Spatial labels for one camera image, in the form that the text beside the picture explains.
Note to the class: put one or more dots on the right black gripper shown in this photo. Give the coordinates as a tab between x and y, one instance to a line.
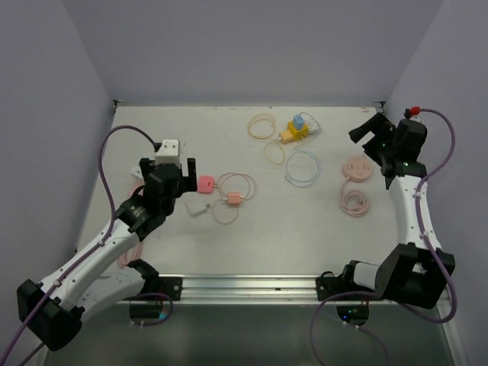
374	125

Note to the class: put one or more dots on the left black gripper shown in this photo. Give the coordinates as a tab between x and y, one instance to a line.
187	183

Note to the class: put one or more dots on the pink plug adapter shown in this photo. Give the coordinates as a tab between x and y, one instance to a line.
206	184

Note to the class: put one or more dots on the white large charger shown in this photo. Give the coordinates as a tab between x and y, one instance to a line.
197	207

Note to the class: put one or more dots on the orange small charger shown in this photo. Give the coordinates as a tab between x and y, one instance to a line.
234	199

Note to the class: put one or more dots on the pink rectangular power strip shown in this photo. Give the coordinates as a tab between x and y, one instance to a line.
137	188

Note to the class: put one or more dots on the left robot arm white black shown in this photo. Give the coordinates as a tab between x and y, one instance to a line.
53	309

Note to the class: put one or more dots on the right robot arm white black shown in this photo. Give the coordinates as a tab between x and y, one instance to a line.
417	271

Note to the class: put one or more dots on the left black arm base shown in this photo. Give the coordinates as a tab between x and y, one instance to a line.
170	286

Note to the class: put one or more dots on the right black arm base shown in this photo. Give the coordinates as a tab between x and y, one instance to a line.
328	285

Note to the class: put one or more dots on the white plug on cube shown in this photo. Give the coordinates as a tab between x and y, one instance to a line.
313	127

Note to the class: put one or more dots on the light blue charger plug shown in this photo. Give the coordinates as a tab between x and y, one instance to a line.
298	122

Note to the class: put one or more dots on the yellow cube socket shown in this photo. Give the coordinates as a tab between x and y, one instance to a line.
295	134

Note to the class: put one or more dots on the orange yellow charger plug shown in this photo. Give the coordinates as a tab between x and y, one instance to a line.
286	137

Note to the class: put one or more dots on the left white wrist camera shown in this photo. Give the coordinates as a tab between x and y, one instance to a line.
168	153

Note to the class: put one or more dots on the aluminium front rail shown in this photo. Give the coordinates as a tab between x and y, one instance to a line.
248	287

